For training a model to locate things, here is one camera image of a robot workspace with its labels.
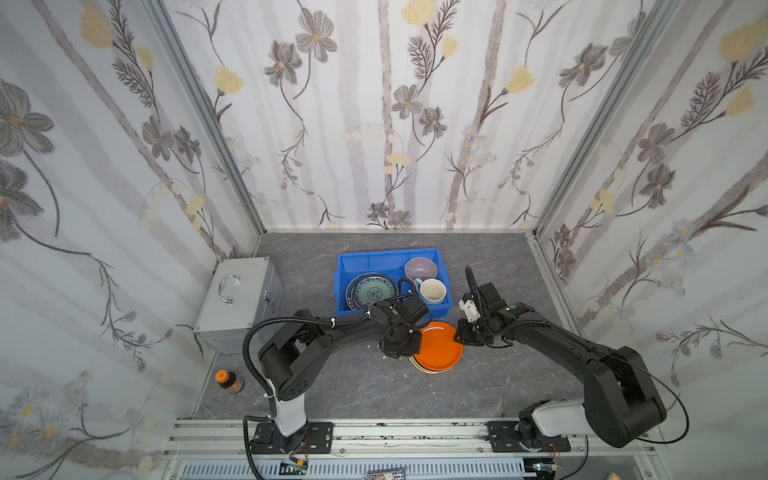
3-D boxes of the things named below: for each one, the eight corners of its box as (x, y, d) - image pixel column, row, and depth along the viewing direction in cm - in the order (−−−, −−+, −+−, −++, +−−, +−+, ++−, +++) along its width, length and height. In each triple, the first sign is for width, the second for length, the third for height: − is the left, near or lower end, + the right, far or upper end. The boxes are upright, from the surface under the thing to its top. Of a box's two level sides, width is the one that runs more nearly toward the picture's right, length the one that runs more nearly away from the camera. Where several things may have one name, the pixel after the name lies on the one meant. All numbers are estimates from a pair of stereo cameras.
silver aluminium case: (215, 354, 90) (182, 326, 76) (240, 288, 106) (217, 255, 91) (269, 354, 90) (248, 327, 76) (287, 288, 106) (272, 255, 91)
